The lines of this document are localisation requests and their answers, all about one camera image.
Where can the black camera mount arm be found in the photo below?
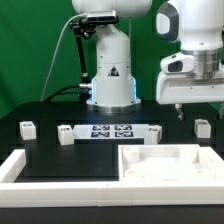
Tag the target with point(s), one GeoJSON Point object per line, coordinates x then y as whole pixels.
{"type": "Point", "coordinates": [81, 53]}

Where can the white U-shaped obstacle fence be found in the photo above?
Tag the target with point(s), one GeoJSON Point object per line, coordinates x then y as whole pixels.
{"type": "Point", "coordinates": [207, 187]}

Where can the white square table top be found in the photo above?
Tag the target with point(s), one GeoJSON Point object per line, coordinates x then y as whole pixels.
{"type": "Point", "coordinates": [157, 162]}

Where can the white sheet with tags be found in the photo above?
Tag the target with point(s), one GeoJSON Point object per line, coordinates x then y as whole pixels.
{"type": "Point", "coordinates": [110, 131]}

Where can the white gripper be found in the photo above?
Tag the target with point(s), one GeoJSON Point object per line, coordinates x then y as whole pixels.
{"type": "Point", "coordinates": [191, 78]}

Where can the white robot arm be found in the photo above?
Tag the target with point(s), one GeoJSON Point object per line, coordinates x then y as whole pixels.
{"type": "Point", "coordinates": [196, 24]}

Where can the grey camera on mount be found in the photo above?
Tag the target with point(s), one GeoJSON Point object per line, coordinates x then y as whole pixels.
{"type": "Point", "coordinates": [102, 16]}

